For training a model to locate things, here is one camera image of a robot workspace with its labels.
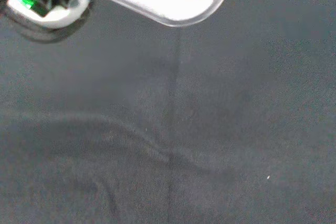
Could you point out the black bench cloth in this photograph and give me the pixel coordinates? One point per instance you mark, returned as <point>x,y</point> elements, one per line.
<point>168,129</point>

